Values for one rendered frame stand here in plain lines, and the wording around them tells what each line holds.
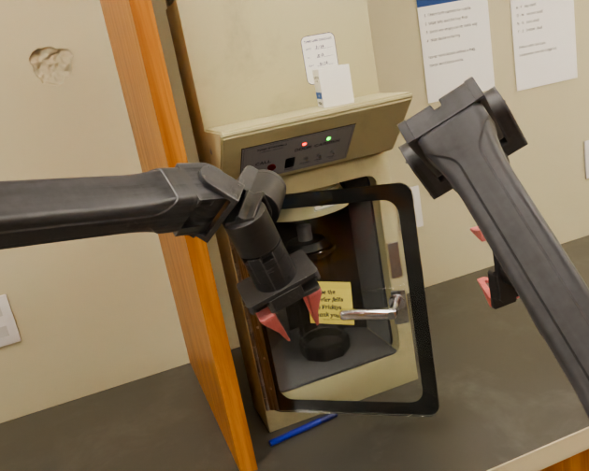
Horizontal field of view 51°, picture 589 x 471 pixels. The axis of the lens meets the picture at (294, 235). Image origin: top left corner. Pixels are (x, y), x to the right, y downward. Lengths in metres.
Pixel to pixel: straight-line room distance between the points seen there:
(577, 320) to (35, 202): 0.47
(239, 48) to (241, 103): 0.09
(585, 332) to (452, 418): 0.69
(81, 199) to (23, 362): 0.94
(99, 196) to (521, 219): 0.40
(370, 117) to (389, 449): 0.55
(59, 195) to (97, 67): 0.82
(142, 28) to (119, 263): 0.70
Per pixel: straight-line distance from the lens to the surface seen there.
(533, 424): 1.15
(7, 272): 1.48
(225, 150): 0.92
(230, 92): 1.02
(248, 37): 1.03
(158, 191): 0.68
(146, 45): 0.91
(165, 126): 0.91
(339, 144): 1.02
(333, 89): 0.99
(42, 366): 1.54
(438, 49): 1.69
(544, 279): 0.50
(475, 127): 0.54
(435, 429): 1.14
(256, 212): 0.74
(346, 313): 0.96
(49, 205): 0.62
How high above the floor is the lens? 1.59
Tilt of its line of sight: 16 degrees down
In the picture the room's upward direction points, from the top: 11 degrees counter-clockwise
